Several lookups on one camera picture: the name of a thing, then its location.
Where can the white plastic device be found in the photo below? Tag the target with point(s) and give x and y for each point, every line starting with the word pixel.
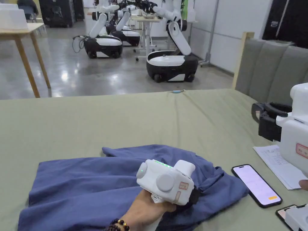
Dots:
pixel 298 217

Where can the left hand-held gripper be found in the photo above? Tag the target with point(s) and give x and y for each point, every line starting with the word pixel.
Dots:
pixel 166 184

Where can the white printed paper sheet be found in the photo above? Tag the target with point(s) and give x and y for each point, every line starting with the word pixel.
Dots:
pixel 276 163

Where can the stack of black cases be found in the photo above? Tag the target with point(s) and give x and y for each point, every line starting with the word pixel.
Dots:
pixel 60 12

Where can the bed with pale green sheet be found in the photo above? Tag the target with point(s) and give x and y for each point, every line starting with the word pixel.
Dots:
pixel 96 122

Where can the person's left hand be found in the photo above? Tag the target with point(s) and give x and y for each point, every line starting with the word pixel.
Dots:
pixel 144 209

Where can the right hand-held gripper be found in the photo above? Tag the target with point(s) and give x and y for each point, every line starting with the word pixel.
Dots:
pixel 294 134

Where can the grey padded headboard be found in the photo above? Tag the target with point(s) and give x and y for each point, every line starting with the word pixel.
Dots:
pixel 269 67

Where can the person's right hand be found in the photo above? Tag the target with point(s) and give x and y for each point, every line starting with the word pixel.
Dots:
pixel 304 184

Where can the white and black wheeled robot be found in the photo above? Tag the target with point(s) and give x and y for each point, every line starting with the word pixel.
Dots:
pixel 103 43
pixel 128 33
pixel 173 61

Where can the smartphone with pink case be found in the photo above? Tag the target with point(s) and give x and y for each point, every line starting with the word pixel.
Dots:
pixel 282 213

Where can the black smartphone with lit screen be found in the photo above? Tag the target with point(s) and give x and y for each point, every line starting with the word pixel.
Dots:
pixel 256 185

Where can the dark blue shirt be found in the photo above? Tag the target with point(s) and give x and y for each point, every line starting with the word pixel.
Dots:
pixel 84 187

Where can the small blue clip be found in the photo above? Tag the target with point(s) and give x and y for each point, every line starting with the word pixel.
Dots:
pixel 177 91

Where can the white height-adjustable desk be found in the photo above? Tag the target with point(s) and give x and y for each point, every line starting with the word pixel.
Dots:
pixel 146 28

